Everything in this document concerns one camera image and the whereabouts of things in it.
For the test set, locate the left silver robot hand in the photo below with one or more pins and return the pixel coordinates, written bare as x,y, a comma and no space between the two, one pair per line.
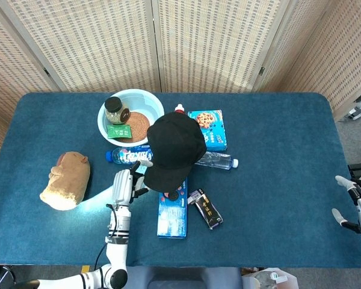
122,186

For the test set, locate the black baseball cap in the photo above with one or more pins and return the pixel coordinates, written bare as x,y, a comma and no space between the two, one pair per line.
174,147

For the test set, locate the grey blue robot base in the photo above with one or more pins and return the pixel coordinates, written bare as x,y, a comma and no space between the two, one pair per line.
180,278

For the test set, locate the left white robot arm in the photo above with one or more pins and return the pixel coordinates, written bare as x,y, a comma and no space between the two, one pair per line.
117,253

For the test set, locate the brown capybara plush toy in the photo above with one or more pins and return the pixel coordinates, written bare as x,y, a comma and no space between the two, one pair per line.
67,180

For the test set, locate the blue label drink bottle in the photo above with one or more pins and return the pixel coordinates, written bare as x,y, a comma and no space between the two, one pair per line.
129,156

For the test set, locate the green tea packet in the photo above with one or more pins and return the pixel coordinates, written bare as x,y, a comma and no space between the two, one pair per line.
118,132

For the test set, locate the blue Oreo cookie box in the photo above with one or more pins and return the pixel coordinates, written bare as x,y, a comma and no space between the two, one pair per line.
171,216

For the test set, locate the brown woven round coaster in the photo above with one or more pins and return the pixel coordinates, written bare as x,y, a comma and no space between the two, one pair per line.
138,126

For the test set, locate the glass jar black lid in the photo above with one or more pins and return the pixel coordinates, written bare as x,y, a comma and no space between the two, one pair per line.
115,113

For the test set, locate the black snack packet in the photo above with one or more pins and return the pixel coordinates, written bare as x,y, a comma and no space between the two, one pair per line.
207,210

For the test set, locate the light blue plastic basin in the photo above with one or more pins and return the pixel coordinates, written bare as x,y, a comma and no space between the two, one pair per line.
144,100

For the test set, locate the yellow floor tape strip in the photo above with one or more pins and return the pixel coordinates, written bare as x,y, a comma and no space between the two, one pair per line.
85,268

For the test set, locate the blue felt tablecloth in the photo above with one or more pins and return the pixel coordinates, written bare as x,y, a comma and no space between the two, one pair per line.
273,195

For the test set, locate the white red capped bottle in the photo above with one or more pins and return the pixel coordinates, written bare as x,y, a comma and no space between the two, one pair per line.
179,107

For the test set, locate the clear water bottle white cap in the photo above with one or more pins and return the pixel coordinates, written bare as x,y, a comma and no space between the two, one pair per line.
216,161

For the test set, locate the white power strip with plugs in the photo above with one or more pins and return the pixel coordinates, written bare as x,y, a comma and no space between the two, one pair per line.
359,110

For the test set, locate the blue chocolate chip cookie box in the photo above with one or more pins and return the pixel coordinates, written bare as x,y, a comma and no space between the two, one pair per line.
212,132

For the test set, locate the clear plastic bottle white cap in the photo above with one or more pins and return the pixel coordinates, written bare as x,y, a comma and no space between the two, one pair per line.
266,280

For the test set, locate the black screen hinge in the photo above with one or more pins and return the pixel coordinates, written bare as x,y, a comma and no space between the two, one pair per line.
261,71
47,72

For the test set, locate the woven folding screen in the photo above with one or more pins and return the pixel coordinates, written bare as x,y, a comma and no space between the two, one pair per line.
213,45

